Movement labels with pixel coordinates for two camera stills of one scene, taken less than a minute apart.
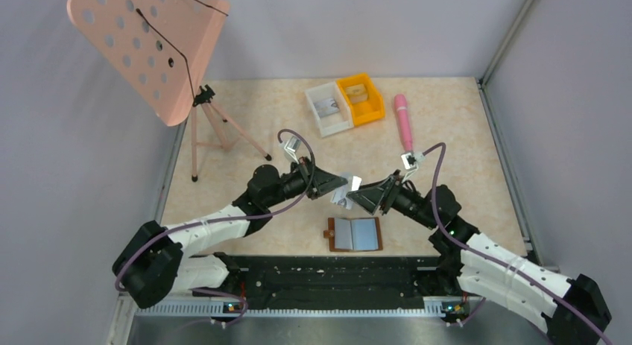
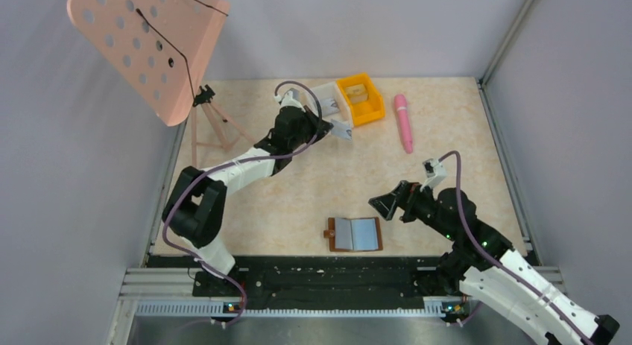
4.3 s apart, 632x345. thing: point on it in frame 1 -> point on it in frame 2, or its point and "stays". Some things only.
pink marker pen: [403, 122] stays
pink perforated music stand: [160, 39] stays
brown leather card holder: [349, 234] stays
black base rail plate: [328, 282] stays
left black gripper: [311, 180] -> [311, 124]
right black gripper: [390, 195] -> [404, 202]
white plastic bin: [331, 109] stays
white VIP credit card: [339, 196] -> [341, 130]
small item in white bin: [326, 106] stays
